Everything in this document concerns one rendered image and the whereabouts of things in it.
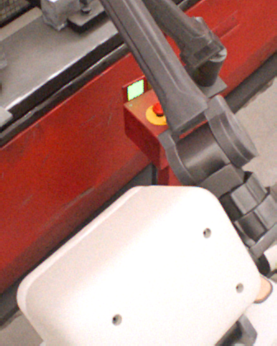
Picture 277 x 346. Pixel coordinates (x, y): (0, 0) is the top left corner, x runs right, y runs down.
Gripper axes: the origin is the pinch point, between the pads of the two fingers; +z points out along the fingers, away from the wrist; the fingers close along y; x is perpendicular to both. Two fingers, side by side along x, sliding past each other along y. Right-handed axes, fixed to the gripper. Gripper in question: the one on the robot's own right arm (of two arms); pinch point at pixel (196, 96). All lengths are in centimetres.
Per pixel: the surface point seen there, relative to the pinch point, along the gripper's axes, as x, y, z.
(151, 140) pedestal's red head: 15.2, -2.4, 4.7
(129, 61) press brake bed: 2.5, 24.3, 12.5
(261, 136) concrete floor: -60, 3, 84
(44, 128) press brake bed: 33.9, 17.7, 11.8
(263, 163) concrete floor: -51, -8, 81
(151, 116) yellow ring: 12.1, 2.4, 2.6
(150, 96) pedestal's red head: 8.1, 7.9, 4.3
